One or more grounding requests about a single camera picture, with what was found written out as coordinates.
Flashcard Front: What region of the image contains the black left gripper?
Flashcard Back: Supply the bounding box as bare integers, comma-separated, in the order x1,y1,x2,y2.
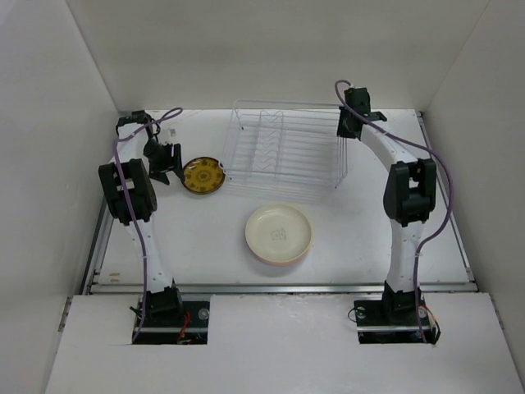
142,138,184,185

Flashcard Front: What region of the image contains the yellow patterned plate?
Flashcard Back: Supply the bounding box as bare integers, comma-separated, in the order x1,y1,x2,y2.
182,156,226,195

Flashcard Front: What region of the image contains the cream white plate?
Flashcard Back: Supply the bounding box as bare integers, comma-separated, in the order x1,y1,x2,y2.
244,204,314,246

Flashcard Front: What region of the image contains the pink plate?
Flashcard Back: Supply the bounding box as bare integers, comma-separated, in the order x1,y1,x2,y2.
249,241,313,267

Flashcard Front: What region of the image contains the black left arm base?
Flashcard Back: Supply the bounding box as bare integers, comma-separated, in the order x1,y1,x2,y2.
130,296,211,346

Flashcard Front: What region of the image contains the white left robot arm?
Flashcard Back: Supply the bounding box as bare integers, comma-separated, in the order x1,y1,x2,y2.
98,110,185,326

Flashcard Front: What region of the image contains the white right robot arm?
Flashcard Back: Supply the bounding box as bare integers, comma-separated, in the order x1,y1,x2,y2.
336,85,436,324

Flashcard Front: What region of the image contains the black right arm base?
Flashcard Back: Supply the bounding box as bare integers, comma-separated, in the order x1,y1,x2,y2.
348,299,441,345

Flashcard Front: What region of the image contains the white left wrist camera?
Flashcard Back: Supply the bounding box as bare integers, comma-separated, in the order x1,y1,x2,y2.
158,128,177,144

